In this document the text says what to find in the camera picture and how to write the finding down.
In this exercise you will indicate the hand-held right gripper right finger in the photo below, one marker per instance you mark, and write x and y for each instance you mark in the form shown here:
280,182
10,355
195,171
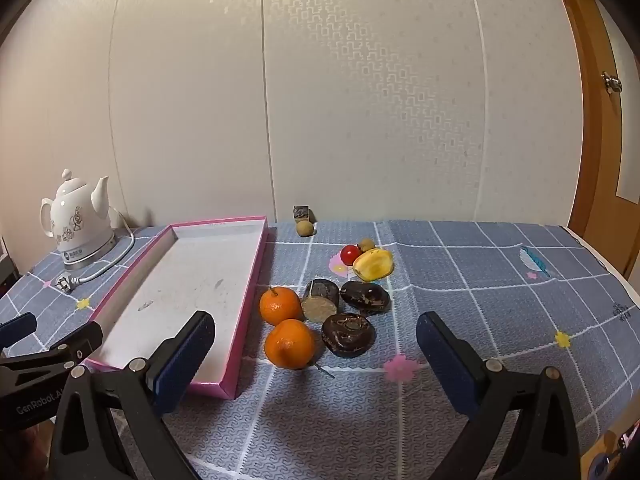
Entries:
447,365

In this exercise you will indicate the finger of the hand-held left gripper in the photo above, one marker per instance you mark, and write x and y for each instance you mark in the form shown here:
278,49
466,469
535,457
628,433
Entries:
17,329
75,344

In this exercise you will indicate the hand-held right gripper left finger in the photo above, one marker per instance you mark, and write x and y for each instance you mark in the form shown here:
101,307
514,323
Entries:
182,365

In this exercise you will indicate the pink cardboard box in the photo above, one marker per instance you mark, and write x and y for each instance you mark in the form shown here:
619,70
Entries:
170,300

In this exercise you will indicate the dark brown water chestnut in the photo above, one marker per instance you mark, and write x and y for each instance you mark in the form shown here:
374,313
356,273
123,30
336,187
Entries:
347,335
365,297

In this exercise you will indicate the tangerine with long stem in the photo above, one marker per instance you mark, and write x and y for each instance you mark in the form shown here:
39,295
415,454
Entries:
290,344

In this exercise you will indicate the tangerine with short stem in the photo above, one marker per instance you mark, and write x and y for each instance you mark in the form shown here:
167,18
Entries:
281,306

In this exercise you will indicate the yellow mango piece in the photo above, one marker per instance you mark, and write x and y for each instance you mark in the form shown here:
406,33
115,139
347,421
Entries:
372,265

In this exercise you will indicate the large sugarcane piece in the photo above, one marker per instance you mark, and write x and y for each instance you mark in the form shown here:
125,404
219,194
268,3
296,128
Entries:
320,304

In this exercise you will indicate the tan longan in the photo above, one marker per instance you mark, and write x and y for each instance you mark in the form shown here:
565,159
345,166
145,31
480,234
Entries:
305,228
367,245

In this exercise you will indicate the red cherry tomato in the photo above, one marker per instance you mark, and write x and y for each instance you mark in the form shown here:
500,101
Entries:
350,254

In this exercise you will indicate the small sugarcane piece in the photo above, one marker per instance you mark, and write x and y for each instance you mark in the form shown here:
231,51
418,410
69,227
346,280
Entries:
301,213

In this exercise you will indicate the silver kettle base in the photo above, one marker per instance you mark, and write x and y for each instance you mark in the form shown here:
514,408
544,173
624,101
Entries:
85,256

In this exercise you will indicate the blue-grey checked tablecloth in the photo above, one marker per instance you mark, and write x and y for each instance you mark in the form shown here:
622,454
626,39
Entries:
475,265

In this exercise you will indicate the white floral ceramic kettle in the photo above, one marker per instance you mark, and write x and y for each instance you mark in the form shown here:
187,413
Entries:
80,215

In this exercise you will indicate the wooden door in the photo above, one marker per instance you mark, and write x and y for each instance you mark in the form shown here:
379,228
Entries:
595,160

